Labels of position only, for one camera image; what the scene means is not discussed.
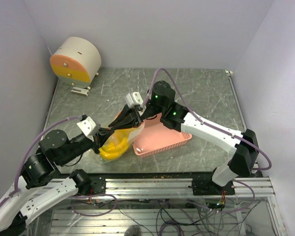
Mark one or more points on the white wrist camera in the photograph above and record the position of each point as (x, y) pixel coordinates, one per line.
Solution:
(89, 126)
(134, 101)

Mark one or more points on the clear zip bag red zipper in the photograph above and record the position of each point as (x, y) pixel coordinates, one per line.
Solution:
(131, 133)

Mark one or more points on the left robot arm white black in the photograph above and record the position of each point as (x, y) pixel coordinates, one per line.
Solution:
(19, 207)

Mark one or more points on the white metal latch piece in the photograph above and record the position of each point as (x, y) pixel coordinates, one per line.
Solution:
(80, 91)

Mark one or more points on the yellow toy banana bunch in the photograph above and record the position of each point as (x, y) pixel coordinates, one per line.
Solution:
(114, 147)

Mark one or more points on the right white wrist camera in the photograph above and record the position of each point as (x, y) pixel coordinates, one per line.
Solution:
(134, 101)

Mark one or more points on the aluminium mounting rail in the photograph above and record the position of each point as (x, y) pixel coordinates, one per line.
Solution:
(183, 188)

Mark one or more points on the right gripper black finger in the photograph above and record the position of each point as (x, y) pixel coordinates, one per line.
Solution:
(123, 119)
(134, 123)

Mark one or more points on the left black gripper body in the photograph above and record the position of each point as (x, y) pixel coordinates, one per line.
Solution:
(86, 143)

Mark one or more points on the pink plastic basket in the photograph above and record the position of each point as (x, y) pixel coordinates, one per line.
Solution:
(156, 138)

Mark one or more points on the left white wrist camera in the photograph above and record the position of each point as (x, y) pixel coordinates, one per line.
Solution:
(89, 126)

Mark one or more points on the round cream drawer box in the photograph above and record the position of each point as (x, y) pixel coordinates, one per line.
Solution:
(76, 62)

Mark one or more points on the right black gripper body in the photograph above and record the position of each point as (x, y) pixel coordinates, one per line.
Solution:
(152, 110)

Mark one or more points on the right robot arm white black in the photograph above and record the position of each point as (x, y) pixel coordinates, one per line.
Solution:
(242, 146)

